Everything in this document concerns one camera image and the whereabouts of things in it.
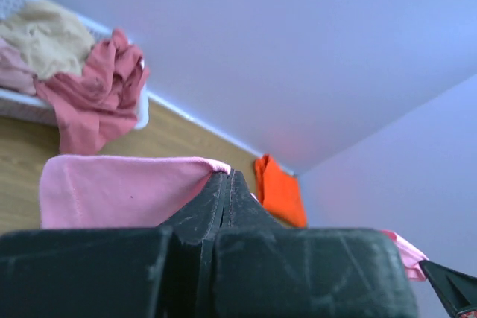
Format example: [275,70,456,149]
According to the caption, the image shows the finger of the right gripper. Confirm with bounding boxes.
[419,260,477,318]

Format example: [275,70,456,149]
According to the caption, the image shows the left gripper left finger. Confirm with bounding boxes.
[1,174,228,317]

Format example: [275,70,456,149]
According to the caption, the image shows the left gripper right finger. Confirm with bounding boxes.
[210,171,418,317]

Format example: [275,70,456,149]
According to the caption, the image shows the folded orange t shirt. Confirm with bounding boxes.
[254,154,307,228]

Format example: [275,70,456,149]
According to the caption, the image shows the dark red t shirt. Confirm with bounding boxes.
[34,28,149,155]

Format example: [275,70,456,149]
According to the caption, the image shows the white plastic laundry basket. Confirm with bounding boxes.
[1,0,149,130]

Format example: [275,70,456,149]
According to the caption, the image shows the dusty pink t shirt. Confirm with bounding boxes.
[1,39,37,96]

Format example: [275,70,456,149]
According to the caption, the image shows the beige t shirt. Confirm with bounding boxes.
[1,0,96,79]

